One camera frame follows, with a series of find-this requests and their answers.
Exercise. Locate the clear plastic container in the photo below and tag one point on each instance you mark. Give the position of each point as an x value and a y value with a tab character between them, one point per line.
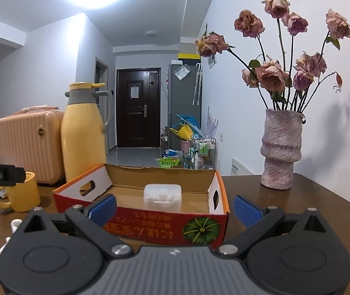
162	195

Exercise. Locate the pink bucket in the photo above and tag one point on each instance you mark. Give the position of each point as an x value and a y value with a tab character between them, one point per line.
184	145

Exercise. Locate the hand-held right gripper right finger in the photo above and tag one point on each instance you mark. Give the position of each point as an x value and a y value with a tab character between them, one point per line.
248	210

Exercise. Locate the blue folded plastic frame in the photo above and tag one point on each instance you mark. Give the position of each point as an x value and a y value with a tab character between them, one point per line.
187	119

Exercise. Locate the clear plastic bag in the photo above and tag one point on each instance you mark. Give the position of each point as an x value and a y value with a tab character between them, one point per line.
182	73

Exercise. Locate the peach ribbed suitcase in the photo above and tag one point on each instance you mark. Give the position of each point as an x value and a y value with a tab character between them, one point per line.
24	141

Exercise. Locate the dark brown entrance door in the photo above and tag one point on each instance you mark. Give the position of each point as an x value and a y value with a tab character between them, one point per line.
138	123

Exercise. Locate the red cardboard box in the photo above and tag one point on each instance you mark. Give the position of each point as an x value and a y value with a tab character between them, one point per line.
162	224

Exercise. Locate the white wall socket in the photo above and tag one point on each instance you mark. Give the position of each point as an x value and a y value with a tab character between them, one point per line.
221	136

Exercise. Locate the yellow thermos jug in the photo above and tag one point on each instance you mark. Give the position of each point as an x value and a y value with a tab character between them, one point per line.
82	135

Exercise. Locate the small wall photo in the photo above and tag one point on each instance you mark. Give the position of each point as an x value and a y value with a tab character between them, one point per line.
213	62

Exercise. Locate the white folded umbrella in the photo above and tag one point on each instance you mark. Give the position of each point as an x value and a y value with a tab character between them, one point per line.
197	83

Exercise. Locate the yellow watering can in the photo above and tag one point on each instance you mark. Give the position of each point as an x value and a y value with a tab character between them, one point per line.
184	132

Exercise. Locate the yellow and black box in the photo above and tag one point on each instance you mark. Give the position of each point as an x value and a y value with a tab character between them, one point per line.
189	57

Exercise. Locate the green carton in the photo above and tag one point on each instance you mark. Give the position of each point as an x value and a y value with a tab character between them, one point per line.
168	163

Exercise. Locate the bunch of dried roses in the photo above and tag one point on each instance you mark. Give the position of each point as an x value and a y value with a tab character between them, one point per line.
272	76

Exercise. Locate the grey refrigerator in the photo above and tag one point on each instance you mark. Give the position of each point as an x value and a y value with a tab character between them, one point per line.
178	104

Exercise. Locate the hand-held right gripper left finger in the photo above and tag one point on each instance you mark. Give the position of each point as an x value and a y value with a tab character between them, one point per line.
103	209

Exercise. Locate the purple wall poster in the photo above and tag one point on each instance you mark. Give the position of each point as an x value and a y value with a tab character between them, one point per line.
212	123

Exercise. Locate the yellow mug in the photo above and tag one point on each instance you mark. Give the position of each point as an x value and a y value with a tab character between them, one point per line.
24	196

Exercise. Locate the white paper on door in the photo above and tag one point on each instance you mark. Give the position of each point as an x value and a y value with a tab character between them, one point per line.
134	92

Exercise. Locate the small ceiling lamp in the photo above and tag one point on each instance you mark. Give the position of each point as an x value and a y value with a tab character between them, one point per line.
151	33

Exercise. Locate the grey interior door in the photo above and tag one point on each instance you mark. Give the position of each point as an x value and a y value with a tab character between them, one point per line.
101	113

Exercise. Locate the pink textured vase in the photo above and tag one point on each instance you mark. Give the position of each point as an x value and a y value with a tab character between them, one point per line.
281	147

